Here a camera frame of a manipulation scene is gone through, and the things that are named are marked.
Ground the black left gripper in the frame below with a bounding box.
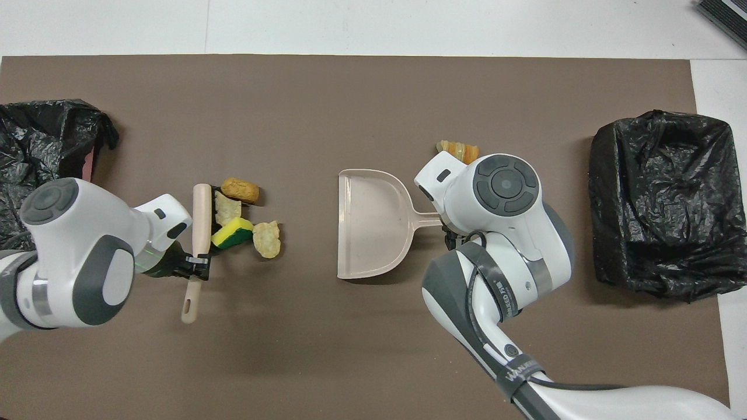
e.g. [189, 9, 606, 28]
[139, 242, 212, 283]

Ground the brown table mat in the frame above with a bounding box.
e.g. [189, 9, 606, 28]
[0, 55, 733, 420]

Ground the black-bagged bin with pink patch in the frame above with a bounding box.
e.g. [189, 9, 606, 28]
[0, 99, 120, 251]

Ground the black-bagged trash bin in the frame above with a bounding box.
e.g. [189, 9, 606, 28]
[588, 110, 735, 303]

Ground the brown bread roll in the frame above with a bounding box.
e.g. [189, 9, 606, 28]
[221, 177, 260, 205]

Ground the yellow green sponge block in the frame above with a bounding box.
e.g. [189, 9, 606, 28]
[210, 218, 255, 250]

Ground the beige hand brush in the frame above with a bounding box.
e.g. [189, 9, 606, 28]
[180, 183, 212, 325]

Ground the beige plastic dustpan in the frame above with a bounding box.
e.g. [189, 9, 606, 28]
[336, 169, 447, 281]

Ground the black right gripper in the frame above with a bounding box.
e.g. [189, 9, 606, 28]
[441, 224, 468, 251]

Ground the pale lobed bread chunk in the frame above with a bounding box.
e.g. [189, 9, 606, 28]
[253, 221, 282, 260]

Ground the dark grey ribbed panel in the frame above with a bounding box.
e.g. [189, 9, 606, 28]
[692, 0, 747, 50]

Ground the orange striped croissant piece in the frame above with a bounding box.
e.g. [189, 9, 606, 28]
[437, 139, 480, 165]

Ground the pale squarish bread chunk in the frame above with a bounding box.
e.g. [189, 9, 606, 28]
[214, 191, 242, 228]

